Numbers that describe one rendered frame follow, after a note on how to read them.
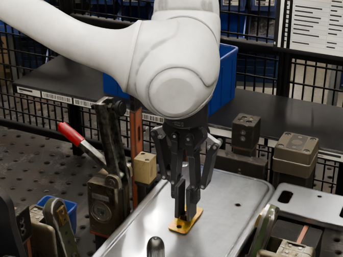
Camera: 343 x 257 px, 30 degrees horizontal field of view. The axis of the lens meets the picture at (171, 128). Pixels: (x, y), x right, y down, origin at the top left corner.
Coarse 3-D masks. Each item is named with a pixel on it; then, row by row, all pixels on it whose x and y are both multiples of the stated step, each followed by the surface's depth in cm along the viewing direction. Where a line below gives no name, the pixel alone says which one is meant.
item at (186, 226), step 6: (198, 210) 121; (180, 216) 118; (198, 216) 119; (174, 222) 117; (180, 222) 117; (186, 222) 117; (192, 222) 117; (168, 228) 116; (174, 228) 116; (180, 228) 116; (186, 228) 116
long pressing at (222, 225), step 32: (160, 192) 127; (224, 192) 127; (256, 192) 127; (128, 224) 117; (160, 224) 118; (224, 224) 118; (96, 256) 109; (128, 256) 110; (192, 256) 110; (224, 256) 110
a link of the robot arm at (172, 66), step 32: (0, 0) 93; (32, 0) 92; (32, 32) 90; (64, 32) 87; (96, 32) 86; (128, 32) 85; (160, 32) 84; (192, 32) 86; (96, 64) 87; (128, 64) 84; (160, 64) 80; (192, 64) 80; (160, 96) 80; (192, 96) 81
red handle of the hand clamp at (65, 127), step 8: (64, 128) 121; (72, 128) 122; (72, 136) 121; (80, 136) 121; (80, 144) 121; (88, 144) 122; (88, 152) 121; (96, 152) 121; (96, 160) 121; (104, 160) 121; (104, 168) 121; (120, 176) 120
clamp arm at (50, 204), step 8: (48, 200) 106; (56, 200) 106; (48, 208) 105; (56, 208) 106; (64, 208) 107; (48, 216) 105; (56, 216) 106; (64, 216) 107; (48, 224) 106; (56, 224) 106; (64, 224) 108; (56, 232) 106; (64, 232) 108; (72, 232) 110; (56, 240) 107; (64, 240) 108; (72, 240) 110; (64, 248) 108; (72, 248) 110; (64, 256) 108; (72, 256) 109; (80, 256) 112
